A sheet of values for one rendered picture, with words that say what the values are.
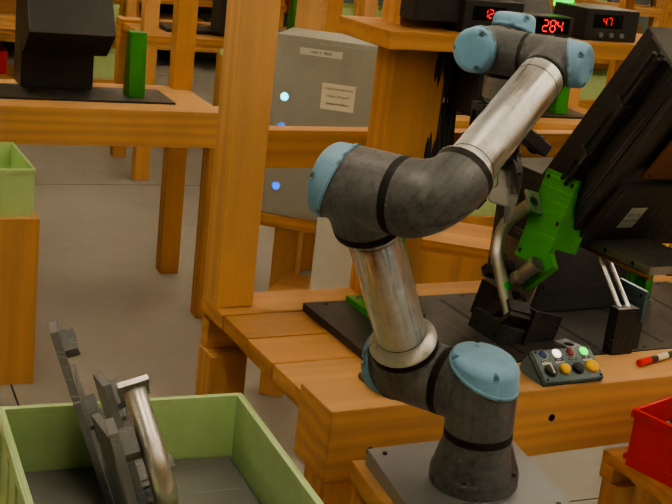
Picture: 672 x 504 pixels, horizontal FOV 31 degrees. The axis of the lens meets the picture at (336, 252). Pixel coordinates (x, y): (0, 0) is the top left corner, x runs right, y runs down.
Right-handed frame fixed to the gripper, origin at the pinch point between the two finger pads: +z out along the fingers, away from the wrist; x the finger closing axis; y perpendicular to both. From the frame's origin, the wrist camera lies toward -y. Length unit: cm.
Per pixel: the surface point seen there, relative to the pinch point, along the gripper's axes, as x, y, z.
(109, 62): -714, -141, 92
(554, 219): -31, -38, 12
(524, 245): -37, -36, 19
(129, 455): 44, 81, 17
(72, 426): -5, 74, 37
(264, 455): 13, 47, 37
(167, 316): -284, -44, 130
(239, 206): -65, 22, 17
